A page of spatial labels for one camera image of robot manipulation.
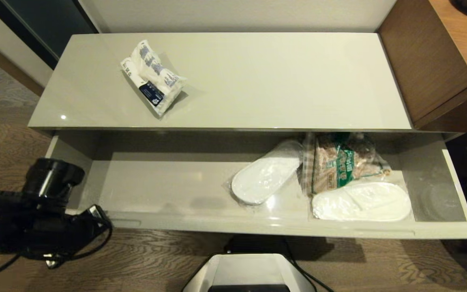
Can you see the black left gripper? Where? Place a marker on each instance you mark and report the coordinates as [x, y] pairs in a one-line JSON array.
[[85, 229]]

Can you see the wide beige cabinet drawer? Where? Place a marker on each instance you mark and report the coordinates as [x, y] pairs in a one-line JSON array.
[[176, 221]]

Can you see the white tissue pack blue print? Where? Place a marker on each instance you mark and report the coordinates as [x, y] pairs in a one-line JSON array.
[[154, 77]]

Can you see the green clear snack bag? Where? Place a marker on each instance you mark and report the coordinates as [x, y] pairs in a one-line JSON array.
[[335, 166]]

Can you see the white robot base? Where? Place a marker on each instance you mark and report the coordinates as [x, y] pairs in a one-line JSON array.
[[249, 275]]

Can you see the white slipper in plastic wrap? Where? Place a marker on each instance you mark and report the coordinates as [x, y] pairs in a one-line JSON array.
[[363, 202], [264, 176]]

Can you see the dark glass door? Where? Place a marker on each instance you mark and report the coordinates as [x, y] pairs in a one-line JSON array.
[[43, 20]]

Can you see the brown wooden desk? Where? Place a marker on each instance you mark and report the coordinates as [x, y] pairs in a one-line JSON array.
[[432, 52]]

